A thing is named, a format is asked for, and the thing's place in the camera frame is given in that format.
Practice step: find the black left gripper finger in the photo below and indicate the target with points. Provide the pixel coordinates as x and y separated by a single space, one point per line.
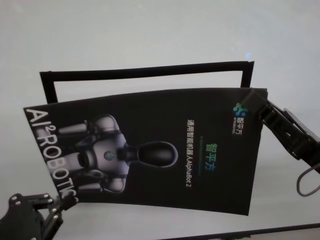
55 221
50 201

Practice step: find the black tape frame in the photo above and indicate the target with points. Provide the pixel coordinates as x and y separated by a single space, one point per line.
150 70

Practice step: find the black robot print poster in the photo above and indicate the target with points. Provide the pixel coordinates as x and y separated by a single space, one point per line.
150 120

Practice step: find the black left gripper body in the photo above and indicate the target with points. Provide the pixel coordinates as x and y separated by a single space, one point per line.
22 220

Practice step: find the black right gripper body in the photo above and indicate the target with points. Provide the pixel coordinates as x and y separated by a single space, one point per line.
297 147

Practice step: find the grey padded right gripper finger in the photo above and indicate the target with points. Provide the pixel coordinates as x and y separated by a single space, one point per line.
256 101

